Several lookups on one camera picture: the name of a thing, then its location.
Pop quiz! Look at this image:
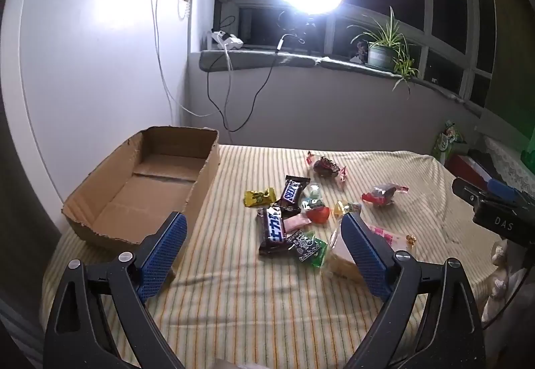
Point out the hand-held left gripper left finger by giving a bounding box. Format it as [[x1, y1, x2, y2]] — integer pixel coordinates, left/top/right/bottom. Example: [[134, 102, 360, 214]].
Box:
[[43, 211, 189, 369]]

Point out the brown cardboard box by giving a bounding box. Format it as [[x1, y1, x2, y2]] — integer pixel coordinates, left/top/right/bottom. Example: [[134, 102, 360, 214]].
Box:
[[62, 125, 221, 282]]

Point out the potted spider plant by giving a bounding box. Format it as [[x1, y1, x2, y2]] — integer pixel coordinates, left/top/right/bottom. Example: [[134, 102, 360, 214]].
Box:
[[347, 6, 421, 91]]

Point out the clear bag of candy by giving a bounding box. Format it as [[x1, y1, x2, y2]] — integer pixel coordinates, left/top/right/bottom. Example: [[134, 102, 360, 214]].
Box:
[[322, 222, 368, 284]]

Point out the red box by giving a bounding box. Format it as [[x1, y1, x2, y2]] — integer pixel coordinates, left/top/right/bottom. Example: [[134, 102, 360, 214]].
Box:
[[445, 154, 494, 186]]

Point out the white plush toy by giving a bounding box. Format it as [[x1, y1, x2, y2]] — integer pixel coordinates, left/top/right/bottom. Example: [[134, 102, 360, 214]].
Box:
[[480, 241, 511, 324]]

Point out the white cable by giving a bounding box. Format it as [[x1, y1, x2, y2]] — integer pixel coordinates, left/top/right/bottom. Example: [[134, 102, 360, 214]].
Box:
[[150, 0, 235, 117]]

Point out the small brown chocolate bar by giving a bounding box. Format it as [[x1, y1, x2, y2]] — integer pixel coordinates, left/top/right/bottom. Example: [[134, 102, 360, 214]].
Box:
[[279, 175, 308, 208]]

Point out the white power strip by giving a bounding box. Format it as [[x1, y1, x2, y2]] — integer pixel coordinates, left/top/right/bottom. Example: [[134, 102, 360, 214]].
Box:
[[209, 29, 244, 51]]

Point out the dark red candy packet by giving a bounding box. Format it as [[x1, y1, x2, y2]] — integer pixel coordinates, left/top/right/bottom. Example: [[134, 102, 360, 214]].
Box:
[[306, 151, 348, 191]]

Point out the green snack bag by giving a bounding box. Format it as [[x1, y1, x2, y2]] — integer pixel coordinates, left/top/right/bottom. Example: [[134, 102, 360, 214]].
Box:
[[432, 121, 466, 163]]

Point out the white lace cloth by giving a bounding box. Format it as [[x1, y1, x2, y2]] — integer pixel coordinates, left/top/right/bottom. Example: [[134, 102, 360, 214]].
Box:
[[485, 135, 535, 194]]

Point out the yellow candy packet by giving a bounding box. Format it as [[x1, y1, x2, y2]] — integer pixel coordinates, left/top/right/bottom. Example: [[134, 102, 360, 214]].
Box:
[[244, 188, 276, 208]]

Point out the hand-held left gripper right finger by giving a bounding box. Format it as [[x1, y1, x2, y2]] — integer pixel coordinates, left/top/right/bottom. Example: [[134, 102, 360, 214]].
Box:
[[340, 212, 488, 369]]

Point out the dark brown chocolate candy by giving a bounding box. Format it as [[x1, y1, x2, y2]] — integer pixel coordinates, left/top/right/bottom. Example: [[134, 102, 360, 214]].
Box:
[[270, 203, 302, 220]]

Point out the black cable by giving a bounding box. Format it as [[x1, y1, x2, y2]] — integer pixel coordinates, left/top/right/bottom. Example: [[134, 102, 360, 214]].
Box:
[[206, 15, 310, 132]]

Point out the red round candy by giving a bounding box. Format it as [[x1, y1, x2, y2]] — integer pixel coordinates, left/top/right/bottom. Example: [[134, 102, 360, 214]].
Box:
[[306, 207, 331, 225]]

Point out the green patterned snack packet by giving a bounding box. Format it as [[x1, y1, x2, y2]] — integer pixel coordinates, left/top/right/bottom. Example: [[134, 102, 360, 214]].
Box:
[[288, 229, 328, 269]]

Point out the pink candy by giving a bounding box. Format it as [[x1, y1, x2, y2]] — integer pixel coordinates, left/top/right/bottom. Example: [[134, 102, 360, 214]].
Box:
[[282, 213, 312, 234]]

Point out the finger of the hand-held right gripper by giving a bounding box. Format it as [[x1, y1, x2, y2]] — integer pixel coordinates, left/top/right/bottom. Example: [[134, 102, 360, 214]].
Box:
[[452, 177, 535, 246], [487, 179, 523, 202]]

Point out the green white candy packet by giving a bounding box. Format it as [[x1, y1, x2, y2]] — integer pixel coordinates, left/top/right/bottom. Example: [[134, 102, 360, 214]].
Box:
[[300, 183, 324, 211]]

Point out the large brown chocolate bar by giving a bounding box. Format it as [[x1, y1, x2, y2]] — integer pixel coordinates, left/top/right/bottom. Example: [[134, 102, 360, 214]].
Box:
[[256, 207, 295, 256]]

